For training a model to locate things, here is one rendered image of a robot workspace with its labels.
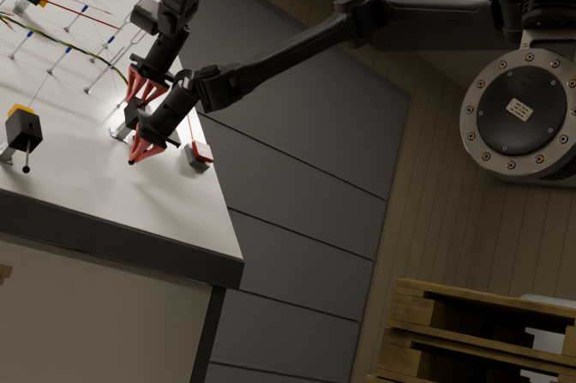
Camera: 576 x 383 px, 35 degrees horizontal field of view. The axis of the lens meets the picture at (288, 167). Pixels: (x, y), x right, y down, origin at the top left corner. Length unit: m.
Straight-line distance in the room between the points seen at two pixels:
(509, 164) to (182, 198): 0.89
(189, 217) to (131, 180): 0.16
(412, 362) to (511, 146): 1.75
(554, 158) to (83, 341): 1.00
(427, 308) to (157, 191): 1.27
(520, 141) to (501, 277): 6.81
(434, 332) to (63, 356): 1.45
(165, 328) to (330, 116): 4.33
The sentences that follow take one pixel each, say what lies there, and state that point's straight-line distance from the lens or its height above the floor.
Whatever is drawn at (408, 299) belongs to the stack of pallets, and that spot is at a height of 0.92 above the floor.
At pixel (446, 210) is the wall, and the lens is 7.70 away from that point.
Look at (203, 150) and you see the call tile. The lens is 2.18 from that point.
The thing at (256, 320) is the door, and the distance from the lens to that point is 5.84.
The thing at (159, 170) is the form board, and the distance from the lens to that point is 2.07.
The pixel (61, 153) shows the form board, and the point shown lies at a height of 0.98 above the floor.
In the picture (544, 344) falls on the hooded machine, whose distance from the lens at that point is 6.85.
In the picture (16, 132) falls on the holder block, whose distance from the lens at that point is 1.71.
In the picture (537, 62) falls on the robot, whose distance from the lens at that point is 1.43.
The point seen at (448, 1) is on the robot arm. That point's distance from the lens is 1.96.
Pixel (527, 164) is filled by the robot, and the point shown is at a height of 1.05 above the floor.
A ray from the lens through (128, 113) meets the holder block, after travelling 2.02.
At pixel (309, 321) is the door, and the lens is 6.27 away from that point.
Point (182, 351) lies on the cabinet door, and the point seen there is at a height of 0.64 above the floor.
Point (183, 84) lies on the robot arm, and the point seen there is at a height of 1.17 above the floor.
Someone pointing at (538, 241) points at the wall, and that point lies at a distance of 8.11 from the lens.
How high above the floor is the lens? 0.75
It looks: 10 degrees up
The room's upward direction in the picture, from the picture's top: 13 degrees clockwise
